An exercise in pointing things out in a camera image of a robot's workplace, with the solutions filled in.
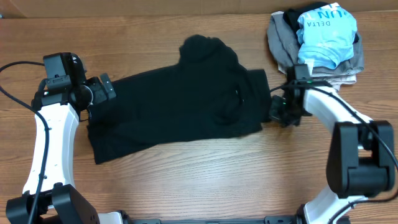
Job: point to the grey folded garment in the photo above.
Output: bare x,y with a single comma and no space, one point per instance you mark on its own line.
284,40

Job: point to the beige folded garment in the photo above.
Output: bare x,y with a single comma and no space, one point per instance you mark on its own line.
342,81

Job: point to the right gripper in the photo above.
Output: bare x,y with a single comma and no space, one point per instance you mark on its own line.
275,114

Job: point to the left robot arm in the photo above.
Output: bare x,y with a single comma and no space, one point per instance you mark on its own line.
49,195

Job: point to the black t-shirt with logo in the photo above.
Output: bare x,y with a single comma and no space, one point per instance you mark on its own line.
208,94

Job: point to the black folded garment in pile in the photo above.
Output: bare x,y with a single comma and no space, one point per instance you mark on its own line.
293,17

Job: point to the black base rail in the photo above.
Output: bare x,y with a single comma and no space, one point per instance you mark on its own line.
205,221

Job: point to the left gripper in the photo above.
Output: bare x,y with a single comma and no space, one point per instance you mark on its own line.
101,94

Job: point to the light blue folded shirt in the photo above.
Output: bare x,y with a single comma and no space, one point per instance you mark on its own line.
325,56

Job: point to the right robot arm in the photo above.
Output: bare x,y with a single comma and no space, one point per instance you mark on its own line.
361,162

